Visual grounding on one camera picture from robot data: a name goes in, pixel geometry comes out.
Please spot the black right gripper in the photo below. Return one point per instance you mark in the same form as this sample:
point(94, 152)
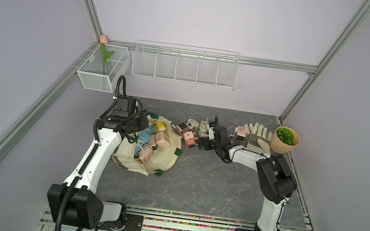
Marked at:
point(199, 141)

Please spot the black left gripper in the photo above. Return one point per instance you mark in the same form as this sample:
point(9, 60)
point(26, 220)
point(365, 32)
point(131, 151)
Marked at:
point(142, 117)

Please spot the green pencil sharpener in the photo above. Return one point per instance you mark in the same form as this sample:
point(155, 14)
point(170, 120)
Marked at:
point(203, 128)

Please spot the beige pencil sharpener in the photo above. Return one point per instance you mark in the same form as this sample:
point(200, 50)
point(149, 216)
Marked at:
point(193, 124)

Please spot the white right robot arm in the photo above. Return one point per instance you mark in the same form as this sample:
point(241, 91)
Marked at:
point(277, 183)

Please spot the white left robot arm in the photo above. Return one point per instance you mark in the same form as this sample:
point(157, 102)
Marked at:
point(74, 202)

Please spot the blue pencil sharpener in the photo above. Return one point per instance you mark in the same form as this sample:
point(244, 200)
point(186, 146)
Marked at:
point(144, 138)

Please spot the cream work gloves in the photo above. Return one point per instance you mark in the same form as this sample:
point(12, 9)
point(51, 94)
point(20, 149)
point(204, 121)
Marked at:
point(259, 138)

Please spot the potted green plant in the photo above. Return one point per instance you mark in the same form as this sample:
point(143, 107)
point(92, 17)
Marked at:
point(284, 140)

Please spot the pink artificial tulip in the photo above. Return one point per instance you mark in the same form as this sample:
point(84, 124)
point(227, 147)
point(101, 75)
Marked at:
point(105, 54)

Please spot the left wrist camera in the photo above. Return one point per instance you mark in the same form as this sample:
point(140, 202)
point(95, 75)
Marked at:
point(126, 104)

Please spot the small white wire basket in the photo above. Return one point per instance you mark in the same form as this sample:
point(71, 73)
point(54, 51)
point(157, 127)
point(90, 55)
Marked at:
point(90, 72)

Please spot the long white wire basket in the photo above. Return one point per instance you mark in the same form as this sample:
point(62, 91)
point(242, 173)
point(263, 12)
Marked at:
point(185, 64)

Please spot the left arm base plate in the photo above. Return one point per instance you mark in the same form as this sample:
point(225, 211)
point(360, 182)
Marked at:
point(128, 222)

